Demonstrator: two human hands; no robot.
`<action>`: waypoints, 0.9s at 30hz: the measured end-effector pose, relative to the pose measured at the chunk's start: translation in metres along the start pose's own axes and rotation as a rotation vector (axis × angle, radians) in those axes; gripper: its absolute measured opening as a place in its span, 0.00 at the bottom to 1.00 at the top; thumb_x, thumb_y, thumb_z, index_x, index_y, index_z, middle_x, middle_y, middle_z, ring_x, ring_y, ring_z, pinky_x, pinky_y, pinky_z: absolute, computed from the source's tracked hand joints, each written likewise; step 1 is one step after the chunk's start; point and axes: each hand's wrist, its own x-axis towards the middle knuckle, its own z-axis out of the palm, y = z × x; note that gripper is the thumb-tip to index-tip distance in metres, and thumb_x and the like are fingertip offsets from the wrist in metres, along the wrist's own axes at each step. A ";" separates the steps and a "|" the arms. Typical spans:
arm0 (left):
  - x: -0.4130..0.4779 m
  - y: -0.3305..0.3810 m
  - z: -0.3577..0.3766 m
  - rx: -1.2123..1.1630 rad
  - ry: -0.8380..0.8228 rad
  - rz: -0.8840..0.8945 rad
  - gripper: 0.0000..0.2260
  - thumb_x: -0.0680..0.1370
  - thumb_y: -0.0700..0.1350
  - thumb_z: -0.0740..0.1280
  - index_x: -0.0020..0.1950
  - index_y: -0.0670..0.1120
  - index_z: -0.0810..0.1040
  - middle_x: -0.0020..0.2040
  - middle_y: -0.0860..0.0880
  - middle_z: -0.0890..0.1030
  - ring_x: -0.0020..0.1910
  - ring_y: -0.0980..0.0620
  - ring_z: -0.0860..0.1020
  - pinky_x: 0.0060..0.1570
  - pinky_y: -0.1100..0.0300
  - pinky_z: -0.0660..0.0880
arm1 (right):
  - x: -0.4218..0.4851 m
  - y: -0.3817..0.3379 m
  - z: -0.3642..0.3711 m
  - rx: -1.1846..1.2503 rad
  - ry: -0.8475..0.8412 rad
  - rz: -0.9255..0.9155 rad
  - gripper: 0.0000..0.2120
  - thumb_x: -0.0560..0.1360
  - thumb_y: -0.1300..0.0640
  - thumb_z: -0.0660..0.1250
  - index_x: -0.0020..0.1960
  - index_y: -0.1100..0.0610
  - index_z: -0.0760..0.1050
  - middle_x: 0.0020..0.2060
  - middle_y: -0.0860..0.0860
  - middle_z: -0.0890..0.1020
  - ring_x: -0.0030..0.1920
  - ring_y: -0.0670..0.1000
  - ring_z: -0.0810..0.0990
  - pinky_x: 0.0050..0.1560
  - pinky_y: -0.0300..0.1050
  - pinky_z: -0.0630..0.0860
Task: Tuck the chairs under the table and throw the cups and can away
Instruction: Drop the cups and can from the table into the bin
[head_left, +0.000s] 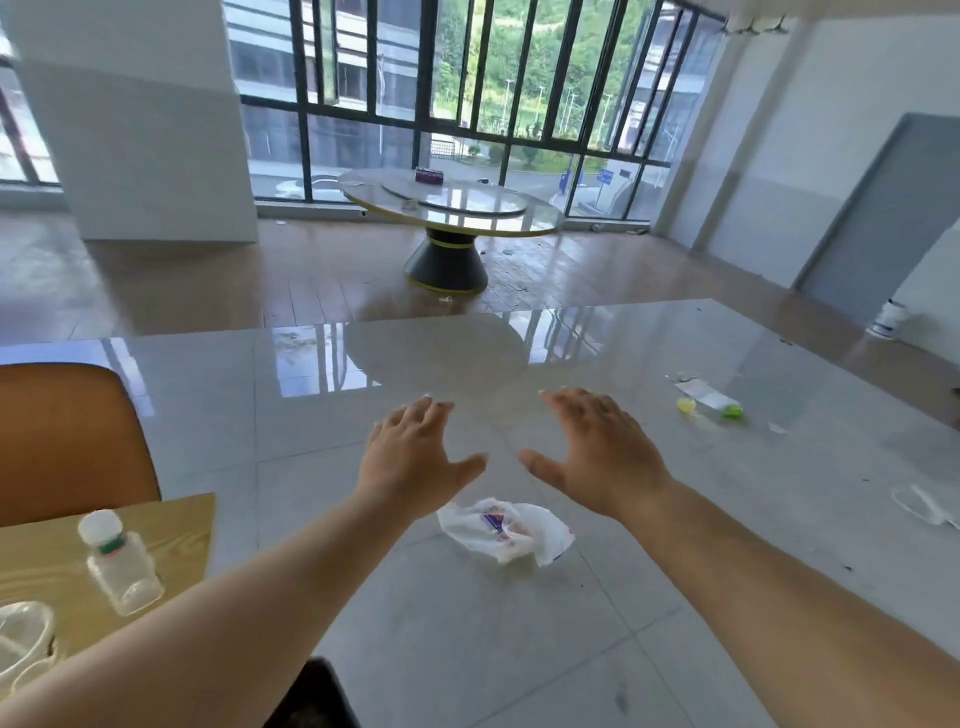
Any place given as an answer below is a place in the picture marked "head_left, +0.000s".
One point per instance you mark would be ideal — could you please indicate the person's left hand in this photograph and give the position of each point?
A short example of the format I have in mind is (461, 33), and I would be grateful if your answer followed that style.
(409, 465)

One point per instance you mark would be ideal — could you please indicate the person's right hand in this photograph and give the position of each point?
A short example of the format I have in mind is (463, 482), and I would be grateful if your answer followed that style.
(615, 465)

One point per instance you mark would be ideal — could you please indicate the grey waste bin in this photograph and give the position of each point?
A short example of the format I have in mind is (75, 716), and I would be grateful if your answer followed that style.
(315, 701)

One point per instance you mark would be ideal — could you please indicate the clear plastic bottle white cap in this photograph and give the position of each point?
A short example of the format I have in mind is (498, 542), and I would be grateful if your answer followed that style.
(124, 570)

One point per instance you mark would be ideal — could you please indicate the orange grey chair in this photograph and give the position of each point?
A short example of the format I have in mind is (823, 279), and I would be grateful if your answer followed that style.
(67, 442)

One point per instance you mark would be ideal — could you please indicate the person's left forearm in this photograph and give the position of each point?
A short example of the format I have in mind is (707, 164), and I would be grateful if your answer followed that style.
(225, 637)

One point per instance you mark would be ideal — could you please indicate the person's right forearm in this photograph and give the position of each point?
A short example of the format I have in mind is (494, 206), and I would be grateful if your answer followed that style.
(787, 630)

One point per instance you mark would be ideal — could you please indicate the yellow ball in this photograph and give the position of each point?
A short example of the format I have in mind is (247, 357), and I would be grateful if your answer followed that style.
(686, 406)

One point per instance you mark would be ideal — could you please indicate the white paper scrap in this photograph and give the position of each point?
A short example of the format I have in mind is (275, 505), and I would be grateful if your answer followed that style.
(705, 394)

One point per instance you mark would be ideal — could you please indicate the white plastic bag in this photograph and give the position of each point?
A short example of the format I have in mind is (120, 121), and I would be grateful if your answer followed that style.
(510, 532)

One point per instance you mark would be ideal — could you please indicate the green ball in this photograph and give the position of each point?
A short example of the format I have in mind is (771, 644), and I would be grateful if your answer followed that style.
(733, 412)

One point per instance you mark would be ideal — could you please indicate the round glass table black base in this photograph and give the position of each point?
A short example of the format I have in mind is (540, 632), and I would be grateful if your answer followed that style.
(450, 206)

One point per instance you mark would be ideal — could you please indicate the dark red box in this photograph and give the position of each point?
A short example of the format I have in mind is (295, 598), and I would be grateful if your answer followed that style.
(429, 176)

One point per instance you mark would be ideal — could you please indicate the white bucket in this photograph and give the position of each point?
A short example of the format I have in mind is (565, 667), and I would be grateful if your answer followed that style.
(889, 321)

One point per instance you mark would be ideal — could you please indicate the clear plastic wrapper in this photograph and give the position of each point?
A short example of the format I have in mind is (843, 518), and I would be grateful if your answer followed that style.
(926, 506)

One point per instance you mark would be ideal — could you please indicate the grey door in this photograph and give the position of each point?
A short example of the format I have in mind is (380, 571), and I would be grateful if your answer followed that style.
(877, 217)

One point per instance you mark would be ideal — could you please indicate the wooden table black base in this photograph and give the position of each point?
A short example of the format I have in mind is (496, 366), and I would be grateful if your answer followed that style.
(45, 555)

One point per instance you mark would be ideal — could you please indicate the black framed tall window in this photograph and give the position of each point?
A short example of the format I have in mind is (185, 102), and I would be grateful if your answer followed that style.
(450, 90)
(22, 135)

